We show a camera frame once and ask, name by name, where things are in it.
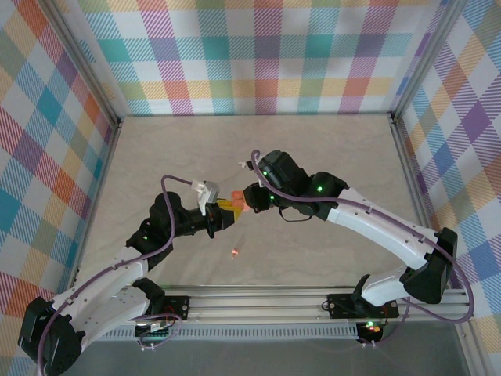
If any pink earbud charging case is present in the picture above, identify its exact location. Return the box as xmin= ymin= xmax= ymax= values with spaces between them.
xmin=231 ymin=190 xmax=249 ymax=215

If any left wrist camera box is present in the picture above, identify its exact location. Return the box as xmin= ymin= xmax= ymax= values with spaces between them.
xmin=190 ymin=179 xmax=222 ymax=217

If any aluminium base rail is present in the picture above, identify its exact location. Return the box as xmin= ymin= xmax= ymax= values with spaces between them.
xmin=49 ymin=285 xmax=477 ymax=326

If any left aluminium side rail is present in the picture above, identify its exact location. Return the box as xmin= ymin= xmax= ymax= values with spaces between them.
xmin=67 ymin=116 xmax=124 ymax=295

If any aluminium side rail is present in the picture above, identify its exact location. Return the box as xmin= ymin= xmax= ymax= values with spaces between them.
xmin=390 ymin=112 xmax=448 ymax=290
xmin=67 ymin=116 xmax=124 ymax=295

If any grey slotted cable duct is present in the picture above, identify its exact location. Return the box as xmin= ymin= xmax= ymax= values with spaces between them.
xmin=97 ymin=325 xmax=361 ymax=342

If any right aluminium side rail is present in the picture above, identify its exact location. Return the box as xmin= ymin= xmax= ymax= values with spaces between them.
xmin=390 ymin=112 xmax=448 ymax=290

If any right aluminium frame post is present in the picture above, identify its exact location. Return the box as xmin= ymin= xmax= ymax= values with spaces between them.
xmin=390 ymin=0 xmax=470 ymax=121

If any aluminium frame post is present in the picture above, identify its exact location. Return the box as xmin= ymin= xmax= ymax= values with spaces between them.
xmin=390 ymin=0 xmax=470 ymax=121
xmin=41 ymin=0 xmax=123 ymax=132

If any left aluminium frame post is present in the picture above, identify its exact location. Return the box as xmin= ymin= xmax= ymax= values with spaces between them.
xmin=41 ymin=0 xmax=123 ymax=132

